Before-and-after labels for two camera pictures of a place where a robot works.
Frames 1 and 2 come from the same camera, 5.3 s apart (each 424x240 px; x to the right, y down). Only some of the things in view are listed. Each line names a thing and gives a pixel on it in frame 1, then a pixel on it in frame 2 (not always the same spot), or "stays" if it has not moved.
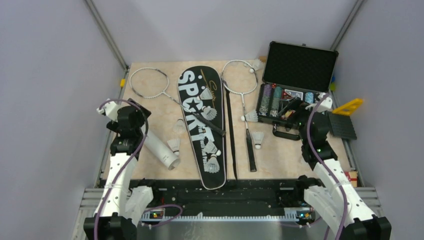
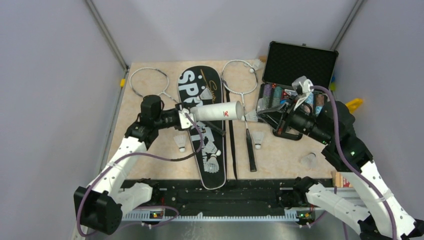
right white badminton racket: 240,76 stays
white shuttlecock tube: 161,151 to 223,111
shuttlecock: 174,144 to 181,140
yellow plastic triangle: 347,108 stays
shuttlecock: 251,117 stays
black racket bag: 200,88 stays
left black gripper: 113,125 to 178,107
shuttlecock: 258,136 stays
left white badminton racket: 151,83 stays
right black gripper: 299,106 to 277,119
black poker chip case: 294,75 stays
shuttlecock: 213,164 stays
